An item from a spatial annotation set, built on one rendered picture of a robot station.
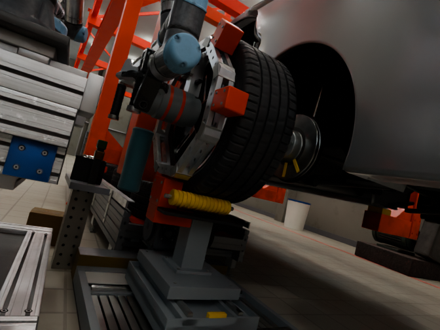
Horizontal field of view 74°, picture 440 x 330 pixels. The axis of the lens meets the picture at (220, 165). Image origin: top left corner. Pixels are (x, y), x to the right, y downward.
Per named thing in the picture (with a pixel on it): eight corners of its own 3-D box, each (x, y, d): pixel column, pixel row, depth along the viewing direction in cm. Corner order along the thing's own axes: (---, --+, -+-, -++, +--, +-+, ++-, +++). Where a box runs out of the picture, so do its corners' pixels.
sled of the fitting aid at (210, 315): (254, 340, 105) (260, 313, 106) (160, 348, 87) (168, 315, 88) (194, 282, 149) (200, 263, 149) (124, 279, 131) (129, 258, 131)
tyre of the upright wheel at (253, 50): (315, 38, 107) (222, 78, 164) (266, 6, 95) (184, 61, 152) (277, 217, 101) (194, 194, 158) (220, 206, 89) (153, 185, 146)
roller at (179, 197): (234, 217, 116) (238, 203, 116) (165, 205, 101) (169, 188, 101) (227, 214, 121) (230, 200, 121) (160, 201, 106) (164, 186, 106)
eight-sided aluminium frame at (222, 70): (208, 187, 95) (248, 28, 98) (190, 183, 92) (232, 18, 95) (156, 171, 142) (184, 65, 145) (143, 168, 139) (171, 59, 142)
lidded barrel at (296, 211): (310, 232, 665) (315, 205, 669) (292, 229, 640) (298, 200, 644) (293, 226, 712) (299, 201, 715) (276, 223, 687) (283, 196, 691)
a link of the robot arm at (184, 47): (208, 38, 64) (198, 75, 63) (188, 51, 73) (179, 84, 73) (175, 20, 60) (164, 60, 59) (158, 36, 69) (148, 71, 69)
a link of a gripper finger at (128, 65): (120, 60, 88) (145, 62, 85) (115, 79, 88) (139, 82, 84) (113, 55, 85) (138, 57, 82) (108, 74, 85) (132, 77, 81)
